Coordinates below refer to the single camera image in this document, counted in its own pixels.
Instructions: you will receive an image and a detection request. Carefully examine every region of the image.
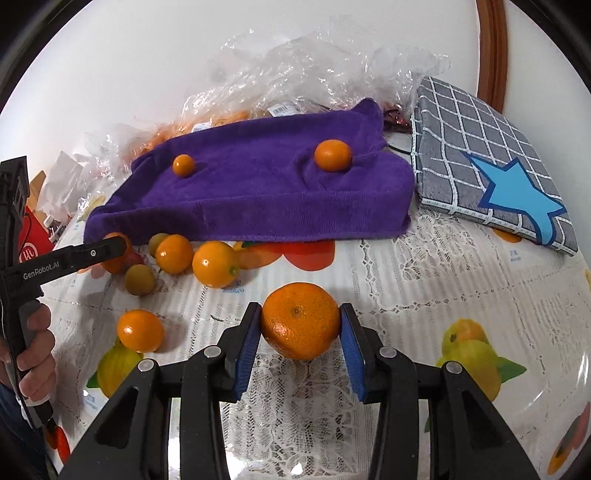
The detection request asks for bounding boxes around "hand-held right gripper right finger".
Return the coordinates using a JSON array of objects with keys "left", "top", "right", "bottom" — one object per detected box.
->
[{"left": 339, "top": 303, "right": 539, "bottom": 480}]

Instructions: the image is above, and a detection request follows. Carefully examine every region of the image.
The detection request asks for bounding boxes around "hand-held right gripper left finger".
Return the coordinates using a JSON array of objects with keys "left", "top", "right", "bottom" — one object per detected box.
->
[{"left": 60, "top": 302, "right": 264, "bottom": 480}]

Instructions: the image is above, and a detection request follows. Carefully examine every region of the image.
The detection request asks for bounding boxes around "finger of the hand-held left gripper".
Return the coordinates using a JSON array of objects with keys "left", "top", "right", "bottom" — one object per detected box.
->
[{"left": 65, "top": 233, "right": 132, "bottom": 274}]

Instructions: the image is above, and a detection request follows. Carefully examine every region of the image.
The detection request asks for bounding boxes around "large mandarin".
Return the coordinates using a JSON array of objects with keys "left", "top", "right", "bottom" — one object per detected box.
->
[{"left": 261, "top": 282, "right": 342, "bottom": 361}]

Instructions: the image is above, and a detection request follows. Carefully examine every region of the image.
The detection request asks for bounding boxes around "person's left hand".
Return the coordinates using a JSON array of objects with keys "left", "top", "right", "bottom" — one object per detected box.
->
[{"left": 0, "top": 302, "right": 58, "bottom": 403}]

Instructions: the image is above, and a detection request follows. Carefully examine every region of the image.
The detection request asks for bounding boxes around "red paper bag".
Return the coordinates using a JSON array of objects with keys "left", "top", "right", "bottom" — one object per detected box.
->
[{"left": 17, "top": 205, "right": 55, "bottom": 267}]

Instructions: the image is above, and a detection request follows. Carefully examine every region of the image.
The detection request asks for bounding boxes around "white plastic bag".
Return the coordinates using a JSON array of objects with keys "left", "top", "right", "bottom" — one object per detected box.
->
[{"left": 39, "top": 150, "right": 93, "bottom": 217}]

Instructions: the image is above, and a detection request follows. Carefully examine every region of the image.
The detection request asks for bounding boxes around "small clear plastic bag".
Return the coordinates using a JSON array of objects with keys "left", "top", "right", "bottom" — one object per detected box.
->
[{"left": 76, "top": 121, "right": 153, "bottom": 217}]

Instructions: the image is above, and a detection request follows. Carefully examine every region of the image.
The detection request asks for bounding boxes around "pile of bagged oranges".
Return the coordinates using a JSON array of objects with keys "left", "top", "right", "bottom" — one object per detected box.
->
[{"left": 139, "top": 110, "right": 262, "bottom": 154}]

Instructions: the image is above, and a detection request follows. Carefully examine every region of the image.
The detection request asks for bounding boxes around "purple towel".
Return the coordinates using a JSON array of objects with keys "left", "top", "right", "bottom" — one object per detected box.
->
[{"left": 83, "top": 98, "right": 414, "bottom": 243}]

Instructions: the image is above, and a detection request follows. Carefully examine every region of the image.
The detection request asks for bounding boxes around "grey checked cloth blue star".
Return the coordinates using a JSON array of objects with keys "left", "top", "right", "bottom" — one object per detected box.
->
[{"left": 411, "top": 76, "right": 579, "bottom": 257}]

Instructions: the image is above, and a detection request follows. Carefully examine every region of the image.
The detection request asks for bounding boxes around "clear plastic bag with oranges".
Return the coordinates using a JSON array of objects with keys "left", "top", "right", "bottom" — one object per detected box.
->
[{"left": 134, "top": 28, "right": 365, "bottom": 155}]

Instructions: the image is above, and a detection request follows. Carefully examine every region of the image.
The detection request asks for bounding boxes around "crumpled clear plastic bag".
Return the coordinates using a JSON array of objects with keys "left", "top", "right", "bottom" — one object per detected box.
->
[{"left": 323, "top": 14, "right": 451, "bottom": 118}]

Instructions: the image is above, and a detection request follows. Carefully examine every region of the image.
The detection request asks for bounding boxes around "wooden door frame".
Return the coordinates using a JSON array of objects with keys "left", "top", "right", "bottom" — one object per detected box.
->
[{"left": 475, "top": 0, "right": 509, "bottom": 112}]

